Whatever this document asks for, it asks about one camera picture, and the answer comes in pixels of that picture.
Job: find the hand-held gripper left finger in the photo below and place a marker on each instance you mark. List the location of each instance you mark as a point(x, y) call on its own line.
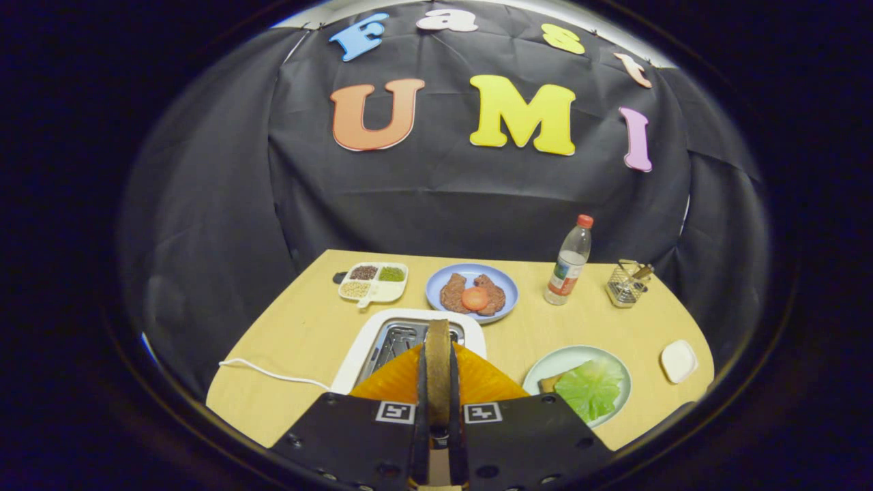
point(354, 436)

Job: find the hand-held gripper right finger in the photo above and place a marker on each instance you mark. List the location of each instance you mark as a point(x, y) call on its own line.
point(532, 436)

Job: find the green lettuce leaf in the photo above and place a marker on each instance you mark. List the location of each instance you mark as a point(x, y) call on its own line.
point(590, 392)

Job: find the brown toast bread slice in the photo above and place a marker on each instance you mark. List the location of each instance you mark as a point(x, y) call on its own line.
point(438, 368)

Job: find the tan bread slice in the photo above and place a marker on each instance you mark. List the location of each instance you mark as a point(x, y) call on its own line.
point(548, 383)

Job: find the pale green plate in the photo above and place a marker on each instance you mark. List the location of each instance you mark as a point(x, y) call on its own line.
point(545, 365)

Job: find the white toaster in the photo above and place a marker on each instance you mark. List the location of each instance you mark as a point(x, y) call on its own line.
point(402, 334)

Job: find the brown meat patty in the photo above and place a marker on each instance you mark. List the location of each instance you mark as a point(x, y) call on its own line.
point(496, 294)
point(451, 293)

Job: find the white sectioned dish with grains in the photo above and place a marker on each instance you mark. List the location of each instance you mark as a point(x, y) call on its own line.
point(382, 292)

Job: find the red tomato slice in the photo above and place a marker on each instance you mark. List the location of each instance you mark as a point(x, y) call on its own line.
point(475, 299)

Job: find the white square dish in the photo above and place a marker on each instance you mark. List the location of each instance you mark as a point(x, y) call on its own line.
point(678, 361)

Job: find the clear plastic bottle red cap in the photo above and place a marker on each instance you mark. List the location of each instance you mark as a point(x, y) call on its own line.
point(567, 269)

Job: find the blue plate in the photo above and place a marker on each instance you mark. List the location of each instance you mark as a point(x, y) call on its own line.
point(470, 269)

